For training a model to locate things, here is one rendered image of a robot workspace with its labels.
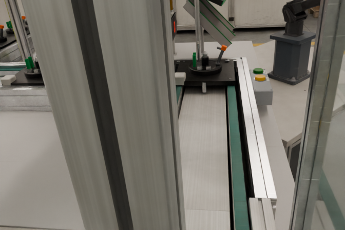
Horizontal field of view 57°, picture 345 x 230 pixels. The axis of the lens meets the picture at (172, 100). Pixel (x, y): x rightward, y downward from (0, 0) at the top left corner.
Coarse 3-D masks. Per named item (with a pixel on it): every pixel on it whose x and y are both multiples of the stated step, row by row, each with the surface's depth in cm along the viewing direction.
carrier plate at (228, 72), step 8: (184, 64) 140; (224, 64) 137; (232, 64) 136; (224, 72) 128; (232, 72) 128; (192, 80) 124; (200, 80) 123; (208, 80) 123; (216, 80) 122; (224, 80) 122; (232, 80) 121
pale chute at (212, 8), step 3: (186, 0) 158; (189, 0) 158; (201, 0) 169; (204, 0) 168; (204, 3) 169; (207, 3) 168; (207, 6) 169; (210, 6) 169; (213, 6) 168; (210, 9) 169; (213, 9) 169; (216, 9) 168; (213, 12) 170; (216, 12) 169; (219, 12) 169; (216, 15) 170; (219, 15) 169; (222, 15) 169; (219, 18) 170; (222, 18) 170; (225, 18) 169; (222, 21) 170; (225, 21) 170; (225, 24) 171; (228, 24) 170; (231, 24) 170; (228, 27) 171; (231, 27) 170; (231, 30) 171
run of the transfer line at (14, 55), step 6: (30, 36) 208; (30, 42) 208; (6, 48) 187; (12, 48) 190; (18, 48) 196; (0, 54) 179; (6, 54) 185; (12, 54) 190; (18, 54) 196; (0, 60) 179; (6, 60) 184; (12, 60) 191; (18, 60) 195
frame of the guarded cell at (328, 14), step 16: (336, 0) 37; (320, 16) 40; (336, 16) 38; (320, 32) 40; (320, 48) 40; (320, 64) 40; (320, 80) 41; (320, 96) 42; (320, 112) 44; (304, 128) 47; (304, 144) 47; (304, 160) 47; (304, 176) 49; (304, 192) 50; (304, 208) 52
